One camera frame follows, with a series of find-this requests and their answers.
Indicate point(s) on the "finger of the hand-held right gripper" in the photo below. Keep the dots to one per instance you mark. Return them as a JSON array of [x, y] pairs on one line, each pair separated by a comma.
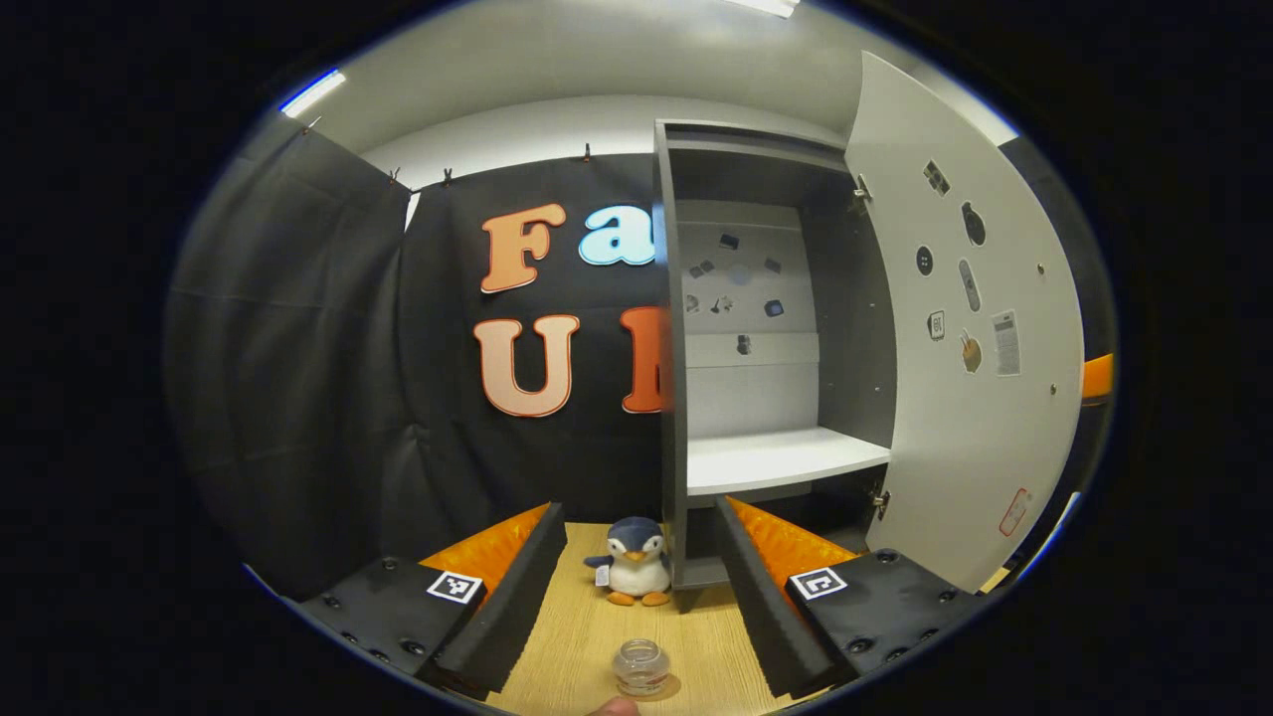
[[1097, 378]]

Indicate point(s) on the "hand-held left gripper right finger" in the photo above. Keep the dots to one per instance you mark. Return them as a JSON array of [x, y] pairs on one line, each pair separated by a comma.
[[756, 607]]

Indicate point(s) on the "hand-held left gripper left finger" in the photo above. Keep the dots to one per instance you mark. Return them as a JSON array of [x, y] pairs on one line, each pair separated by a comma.
[[517, 607]]

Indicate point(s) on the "clear plastic bottle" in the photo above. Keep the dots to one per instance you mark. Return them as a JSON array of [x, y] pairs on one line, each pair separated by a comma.
[[641, 668]]

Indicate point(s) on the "white cabinet door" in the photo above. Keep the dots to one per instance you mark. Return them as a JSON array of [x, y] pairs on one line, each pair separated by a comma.
[[955, 447]]

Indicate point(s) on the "grey cabinet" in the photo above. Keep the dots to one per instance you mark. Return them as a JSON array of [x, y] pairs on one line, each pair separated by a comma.
[[855, 328]]

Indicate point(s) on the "white cabinet shelf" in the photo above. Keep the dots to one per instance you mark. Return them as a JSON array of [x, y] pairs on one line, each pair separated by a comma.
[[776, 457]]

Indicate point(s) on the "penguin plush toy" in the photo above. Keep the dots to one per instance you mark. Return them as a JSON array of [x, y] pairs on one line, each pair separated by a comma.
[[636, 567]]

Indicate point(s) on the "black backdrop cloth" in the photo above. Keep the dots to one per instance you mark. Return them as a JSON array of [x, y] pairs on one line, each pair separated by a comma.
[[298, 348]]

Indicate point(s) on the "wide ceiling light panel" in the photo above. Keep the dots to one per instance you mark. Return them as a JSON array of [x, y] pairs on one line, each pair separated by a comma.
[[764, 7]]

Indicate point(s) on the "long ceiling light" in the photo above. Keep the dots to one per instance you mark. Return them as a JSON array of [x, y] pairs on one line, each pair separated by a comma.
[[312, 91]]

